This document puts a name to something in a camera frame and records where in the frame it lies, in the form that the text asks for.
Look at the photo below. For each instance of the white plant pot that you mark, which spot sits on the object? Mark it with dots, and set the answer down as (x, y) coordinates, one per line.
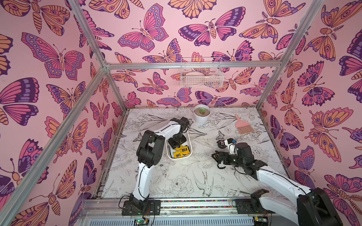
(201, 113)

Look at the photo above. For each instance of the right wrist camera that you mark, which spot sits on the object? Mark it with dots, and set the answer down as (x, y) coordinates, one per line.
(232, 147)

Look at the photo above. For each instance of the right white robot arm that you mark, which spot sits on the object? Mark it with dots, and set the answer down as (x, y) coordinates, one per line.
(301, 204)

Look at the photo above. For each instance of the white storage box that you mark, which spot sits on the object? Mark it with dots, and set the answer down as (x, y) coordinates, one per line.
(169, 153)

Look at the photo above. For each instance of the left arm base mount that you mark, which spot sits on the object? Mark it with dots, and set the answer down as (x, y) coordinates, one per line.
(133, 207)

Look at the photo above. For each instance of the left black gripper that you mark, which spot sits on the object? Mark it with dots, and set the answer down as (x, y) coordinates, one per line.
(174, 145)

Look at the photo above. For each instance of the white wire basket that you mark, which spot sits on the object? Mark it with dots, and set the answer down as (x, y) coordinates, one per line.
(201, 74)

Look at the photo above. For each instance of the pink brush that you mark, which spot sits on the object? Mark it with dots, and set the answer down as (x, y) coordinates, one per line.
(243, 127)

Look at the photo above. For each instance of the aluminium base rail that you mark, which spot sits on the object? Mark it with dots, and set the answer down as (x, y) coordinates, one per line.
(177, 212)

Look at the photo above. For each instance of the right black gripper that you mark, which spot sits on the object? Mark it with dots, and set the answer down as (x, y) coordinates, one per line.
(224, 157)

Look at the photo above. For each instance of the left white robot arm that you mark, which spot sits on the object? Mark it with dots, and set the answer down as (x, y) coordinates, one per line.
(150, 152)

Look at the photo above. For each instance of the green circuit board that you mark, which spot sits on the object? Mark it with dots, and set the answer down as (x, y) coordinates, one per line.
(141, 222)

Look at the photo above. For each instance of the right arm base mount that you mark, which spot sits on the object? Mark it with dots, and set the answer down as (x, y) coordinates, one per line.
(252, 204)

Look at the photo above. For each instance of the yellow tape measure with clip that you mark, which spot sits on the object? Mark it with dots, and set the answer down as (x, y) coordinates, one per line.
(185, 150)

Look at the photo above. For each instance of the small yellow tape measure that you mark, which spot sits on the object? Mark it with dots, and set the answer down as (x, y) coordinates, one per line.
(177, 155)

